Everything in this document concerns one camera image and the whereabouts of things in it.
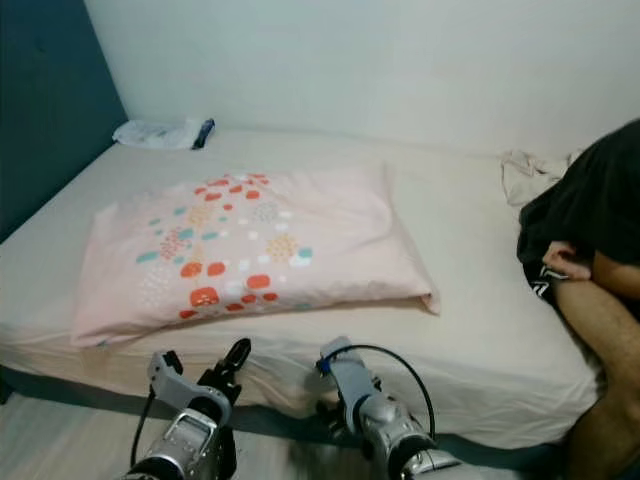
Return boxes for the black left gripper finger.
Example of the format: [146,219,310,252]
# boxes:
[221,337,253,379]

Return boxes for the pink patterned pillow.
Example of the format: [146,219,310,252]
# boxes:
[71,163,441,349]

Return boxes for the person's bare hand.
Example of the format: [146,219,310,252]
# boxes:
[541,241,595,282]

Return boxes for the bed mattress with cream sheet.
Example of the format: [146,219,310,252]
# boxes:
[0,127,608,452]

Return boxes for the small dark blue object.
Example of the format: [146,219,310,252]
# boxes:
[193,118,217,151]

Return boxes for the white plastic packet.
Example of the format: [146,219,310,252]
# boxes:
[113,118,201,151]

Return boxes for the black shorts with white print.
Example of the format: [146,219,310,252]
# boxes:
[525,265,567,304]

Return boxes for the person's bare leg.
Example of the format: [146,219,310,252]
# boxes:
[554,280,640,480]

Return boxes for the crumpled beige cloth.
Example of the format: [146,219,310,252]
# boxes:
[500,148,587,209]

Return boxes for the person's black shirt torso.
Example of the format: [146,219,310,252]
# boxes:
[517,120,640,291]

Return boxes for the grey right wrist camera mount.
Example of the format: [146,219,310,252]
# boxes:
[317,336,379,423]

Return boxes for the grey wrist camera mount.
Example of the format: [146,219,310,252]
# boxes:
[317,336,379,423]
[147,350,231,423]

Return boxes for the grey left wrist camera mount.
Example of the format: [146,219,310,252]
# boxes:
[147,350,231,423]

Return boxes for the dark bed frame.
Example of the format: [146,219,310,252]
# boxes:
[0,365,571,476]

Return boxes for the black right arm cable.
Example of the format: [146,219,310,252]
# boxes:
[343,344,439,441]

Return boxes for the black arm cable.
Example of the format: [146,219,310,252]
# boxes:
[343,344,439,441]
[128,388,157,469]

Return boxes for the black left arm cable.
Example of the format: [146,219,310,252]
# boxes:
[128,388,157,469]

